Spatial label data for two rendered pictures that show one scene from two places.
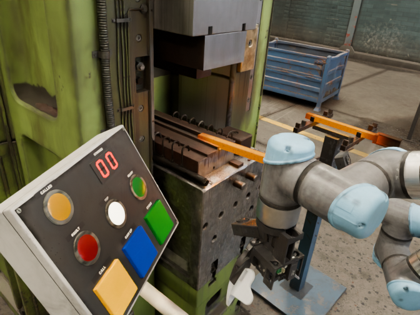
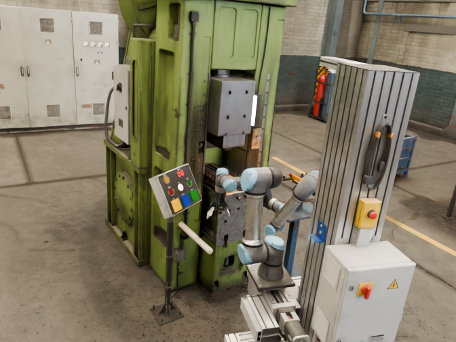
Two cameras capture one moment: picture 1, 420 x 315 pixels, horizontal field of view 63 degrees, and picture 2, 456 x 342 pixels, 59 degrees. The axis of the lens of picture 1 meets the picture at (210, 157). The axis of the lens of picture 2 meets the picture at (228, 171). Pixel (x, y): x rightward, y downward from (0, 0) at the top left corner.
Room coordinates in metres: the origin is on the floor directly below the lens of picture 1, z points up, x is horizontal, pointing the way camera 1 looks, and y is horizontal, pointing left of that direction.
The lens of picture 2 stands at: (-1.78, -0.85, 2.17)
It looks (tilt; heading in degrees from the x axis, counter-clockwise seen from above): 20 degrees down; 17
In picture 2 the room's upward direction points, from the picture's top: 5 degrees clockwise
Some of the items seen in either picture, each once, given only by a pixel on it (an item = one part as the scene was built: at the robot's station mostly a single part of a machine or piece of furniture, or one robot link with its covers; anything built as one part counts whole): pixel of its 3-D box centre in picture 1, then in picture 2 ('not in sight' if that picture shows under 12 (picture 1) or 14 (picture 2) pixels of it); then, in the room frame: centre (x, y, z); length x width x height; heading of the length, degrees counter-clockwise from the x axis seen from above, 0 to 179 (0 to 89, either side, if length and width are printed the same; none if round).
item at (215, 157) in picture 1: (173, 139); (216, 176); (1.18, 0.14, 0.96); 0.42 x 0.20 x 0.09; 52
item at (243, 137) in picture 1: (233, 140); not in sight; (1.23, -0.09, 0.95); 0.12 x 0.08 x 0.06; 52
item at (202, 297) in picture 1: (177, 270); (214, 249); (1.23, 0.12, 0.23); 0.55 x 0.37 x 0.47; 52
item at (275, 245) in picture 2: not in sight; (272, 249); (0.21, -0.55, 0.98); 0.13 x 0.12 x 0.14; 131
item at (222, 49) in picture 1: (175, 39); (219, 134); (1.18, 0.14, 1.32); 0.42 x 0.20 x 0.10; 52
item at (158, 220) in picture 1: (158, 222); (193, 195); (0.62, 0.11, 1.01); 0.07 x 0.05 x 0.07; 167
